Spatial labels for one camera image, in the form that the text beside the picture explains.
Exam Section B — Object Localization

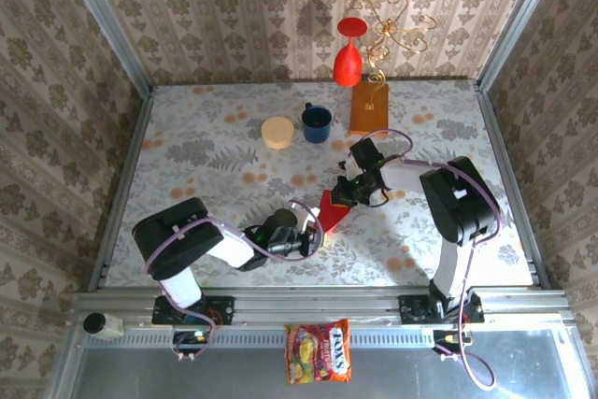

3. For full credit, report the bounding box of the red paper sheet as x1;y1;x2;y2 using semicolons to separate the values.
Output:
318;189;351;235

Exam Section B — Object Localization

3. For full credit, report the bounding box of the dark blue mug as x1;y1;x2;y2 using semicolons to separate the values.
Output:
300;102;334;144

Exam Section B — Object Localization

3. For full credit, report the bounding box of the orange wooden rack base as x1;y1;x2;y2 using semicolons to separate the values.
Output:
349;82;391;137

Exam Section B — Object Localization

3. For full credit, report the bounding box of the beige round lid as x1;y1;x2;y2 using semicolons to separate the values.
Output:
261;116;296;151

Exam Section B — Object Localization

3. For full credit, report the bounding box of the red yellow candy bag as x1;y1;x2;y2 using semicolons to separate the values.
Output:
284;318;352;385

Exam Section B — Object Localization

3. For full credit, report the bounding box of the red wine glass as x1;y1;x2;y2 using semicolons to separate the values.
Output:
332;17;368;88

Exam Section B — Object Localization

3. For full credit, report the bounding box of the black connector box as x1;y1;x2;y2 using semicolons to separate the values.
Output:
433;329;472;348
172;329;211;347

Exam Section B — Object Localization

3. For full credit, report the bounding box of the grey metal panel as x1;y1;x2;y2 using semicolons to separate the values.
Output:
69;347;590;399

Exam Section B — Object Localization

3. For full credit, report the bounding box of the floral tablecloth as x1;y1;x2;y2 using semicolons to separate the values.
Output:
103;79;537;289

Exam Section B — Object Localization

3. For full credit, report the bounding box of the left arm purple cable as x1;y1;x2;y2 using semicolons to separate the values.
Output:
145;200;326;363

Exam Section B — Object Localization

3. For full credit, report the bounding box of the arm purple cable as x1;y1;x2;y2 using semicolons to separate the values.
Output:
366;128;504;391
145;200;326;363

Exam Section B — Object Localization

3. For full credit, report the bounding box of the aluminium frame cross rail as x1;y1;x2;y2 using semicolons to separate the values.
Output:
72;287;569;328

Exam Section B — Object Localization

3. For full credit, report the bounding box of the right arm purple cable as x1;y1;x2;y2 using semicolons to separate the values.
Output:
366;128;504;391

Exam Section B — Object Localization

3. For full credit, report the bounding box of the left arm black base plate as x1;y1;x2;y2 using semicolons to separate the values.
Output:
151;294;235;326

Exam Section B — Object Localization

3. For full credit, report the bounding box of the grey slotted cable duct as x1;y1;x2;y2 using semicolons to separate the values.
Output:
77;326;574;349

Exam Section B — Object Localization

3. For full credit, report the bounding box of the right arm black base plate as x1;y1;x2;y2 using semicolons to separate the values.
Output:
397;293;485;325

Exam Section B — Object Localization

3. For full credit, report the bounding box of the aluminium table side rail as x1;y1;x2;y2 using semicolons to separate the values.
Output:
88;90;155;292
474;80;552;291

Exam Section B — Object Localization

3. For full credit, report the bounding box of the gold wire glass rack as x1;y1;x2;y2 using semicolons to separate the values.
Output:
349;0;439;110

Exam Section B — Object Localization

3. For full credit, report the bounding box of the small black white camera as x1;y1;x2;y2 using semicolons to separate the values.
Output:
82;312;125;340

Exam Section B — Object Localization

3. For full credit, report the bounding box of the aluminium frame post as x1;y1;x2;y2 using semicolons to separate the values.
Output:
476;0;562;92
53;0;153;96

